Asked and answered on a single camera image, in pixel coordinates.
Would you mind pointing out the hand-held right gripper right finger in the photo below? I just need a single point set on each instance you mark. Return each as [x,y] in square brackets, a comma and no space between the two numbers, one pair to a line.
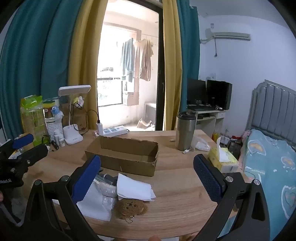
[207,178]

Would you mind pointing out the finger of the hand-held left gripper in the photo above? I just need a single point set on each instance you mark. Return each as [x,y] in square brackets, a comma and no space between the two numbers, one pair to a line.
[23,141]
[34,154]

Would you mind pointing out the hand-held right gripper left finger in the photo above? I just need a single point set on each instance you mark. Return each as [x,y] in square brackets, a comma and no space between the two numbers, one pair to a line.
[86,178]

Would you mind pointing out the bubble wrap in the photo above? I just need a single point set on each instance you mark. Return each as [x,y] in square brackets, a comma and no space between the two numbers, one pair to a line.
[107,191]

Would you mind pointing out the cardboard box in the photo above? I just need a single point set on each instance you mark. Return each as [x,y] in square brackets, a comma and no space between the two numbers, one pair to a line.
[120,160]

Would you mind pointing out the brown bear plush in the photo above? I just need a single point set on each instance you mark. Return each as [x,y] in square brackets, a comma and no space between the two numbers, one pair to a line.
[130,207]

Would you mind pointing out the green round item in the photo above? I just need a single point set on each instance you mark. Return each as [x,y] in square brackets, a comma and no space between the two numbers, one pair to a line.
[45,140]

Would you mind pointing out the black handheld tool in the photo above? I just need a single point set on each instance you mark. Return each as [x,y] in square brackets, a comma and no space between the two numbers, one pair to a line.
[54,145]

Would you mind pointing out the yellow tissue pack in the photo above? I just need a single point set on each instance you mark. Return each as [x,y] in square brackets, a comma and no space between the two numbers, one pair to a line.
[222,162]

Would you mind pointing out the green snack packet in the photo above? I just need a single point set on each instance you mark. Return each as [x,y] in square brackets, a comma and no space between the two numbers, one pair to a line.
[32,118]

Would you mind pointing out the white plastic basket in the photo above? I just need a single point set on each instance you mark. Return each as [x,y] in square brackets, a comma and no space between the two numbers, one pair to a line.
[53,127]

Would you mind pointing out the clear plastic bag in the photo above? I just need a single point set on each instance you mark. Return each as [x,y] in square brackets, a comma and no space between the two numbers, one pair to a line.
[200,143]

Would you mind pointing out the jar with green lid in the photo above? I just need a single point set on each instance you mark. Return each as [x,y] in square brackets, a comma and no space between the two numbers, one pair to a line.
[48,109]

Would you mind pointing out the white desk lamp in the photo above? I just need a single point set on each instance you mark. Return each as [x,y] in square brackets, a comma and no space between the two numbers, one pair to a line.
[73,136]

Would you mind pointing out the white plastic bag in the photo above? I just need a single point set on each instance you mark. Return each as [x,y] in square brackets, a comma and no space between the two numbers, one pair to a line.
[59,117]

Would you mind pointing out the blue pack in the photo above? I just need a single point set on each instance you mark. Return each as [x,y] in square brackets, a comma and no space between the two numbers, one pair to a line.
[55,111]

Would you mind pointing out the steel tumbler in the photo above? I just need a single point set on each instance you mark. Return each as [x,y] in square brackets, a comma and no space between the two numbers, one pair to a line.
[185,132]

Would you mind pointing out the white charger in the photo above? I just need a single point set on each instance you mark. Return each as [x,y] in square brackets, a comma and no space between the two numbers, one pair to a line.
[100,128]

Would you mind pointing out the white power strip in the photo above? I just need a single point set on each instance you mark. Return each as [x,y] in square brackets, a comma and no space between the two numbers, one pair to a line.
[114,130]

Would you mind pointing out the brown paper bag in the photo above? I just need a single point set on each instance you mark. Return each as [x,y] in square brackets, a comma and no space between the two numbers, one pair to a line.
[79,118]

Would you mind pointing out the pink cloth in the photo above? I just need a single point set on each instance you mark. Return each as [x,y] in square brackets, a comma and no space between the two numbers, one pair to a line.
[245,134]

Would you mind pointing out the white computer desk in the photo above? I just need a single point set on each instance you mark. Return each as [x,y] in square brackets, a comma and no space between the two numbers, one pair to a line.
[214,118]

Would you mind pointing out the blue printed blanket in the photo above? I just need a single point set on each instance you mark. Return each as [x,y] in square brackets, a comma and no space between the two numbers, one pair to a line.
[270,173]

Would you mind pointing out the yellow toy in clear ball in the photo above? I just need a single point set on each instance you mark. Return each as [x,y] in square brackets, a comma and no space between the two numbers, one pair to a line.
[78,102]

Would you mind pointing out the black keyboard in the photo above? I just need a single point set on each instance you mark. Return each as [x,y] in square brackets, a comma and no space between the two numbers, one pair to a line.
[203,108]

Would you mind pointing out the torn cardboard pieces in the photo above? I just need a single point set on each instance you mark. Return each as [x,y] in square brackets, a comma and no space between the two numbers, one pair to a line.
[145,124]

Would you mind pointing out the teal curtain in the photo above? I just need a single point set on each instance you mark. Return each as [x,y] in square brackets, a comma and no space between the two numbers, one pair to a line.
[189,58]
[34,58]

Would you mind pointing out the black computer monitor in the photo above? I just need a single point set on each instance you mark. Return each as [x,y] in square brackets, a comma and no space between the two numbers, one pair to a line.
[218,93]
[196,91]

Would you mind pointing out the white balcony appliance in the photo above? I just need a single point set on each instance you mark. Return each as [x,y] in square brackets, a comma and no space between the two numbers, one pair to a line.
[150,112]

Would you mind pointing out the grey bed headboard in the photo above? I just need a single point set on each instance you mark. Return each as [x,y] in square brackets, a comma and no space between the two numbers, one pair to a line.
[272,104]

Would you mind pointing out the yellow curtain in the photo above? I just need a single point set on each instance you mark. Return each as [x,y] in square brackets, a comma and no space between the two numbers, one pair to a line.
[172,69]
[87,58]

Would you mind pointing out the blue hanging garment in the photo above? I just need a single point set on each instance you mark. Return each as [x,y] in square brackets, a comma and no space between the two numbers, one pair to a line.
[127,60]

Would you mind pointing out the beige hanging garment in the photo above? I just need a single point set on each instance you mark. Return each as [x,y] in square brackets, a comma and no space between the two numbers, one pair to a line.
[146,62]

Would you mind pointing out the pale hanging garment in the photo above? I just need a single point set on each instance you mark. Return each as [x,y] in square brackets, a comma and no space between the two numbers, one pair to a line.
[138,58]

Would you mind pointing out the white air conditioner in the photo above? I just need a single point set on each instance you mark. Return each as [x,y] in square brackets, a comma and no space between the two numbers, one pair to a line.
[227,32]

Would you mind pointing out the white wall socket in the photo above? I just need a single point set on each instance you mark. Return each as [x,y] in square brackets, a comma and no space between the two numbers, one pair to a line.
[213,76]

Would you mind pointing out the black door frame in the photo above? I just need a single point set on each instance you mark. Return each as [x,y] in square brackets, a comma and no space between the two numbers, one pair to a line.
[160,69]

